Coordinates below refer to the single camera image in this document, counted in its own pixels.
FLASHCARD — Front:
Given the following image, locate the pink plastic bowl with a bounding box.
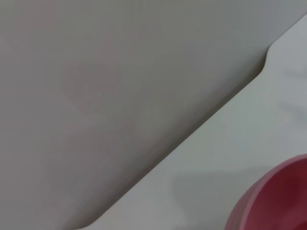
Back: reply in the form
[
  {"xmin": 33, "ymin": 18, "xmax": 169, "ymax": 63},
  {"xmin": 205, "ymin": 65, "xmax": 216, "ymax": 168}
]
[{"xmin": 224, "ymin": 153, "xmax": 307, "ymax": 230}]

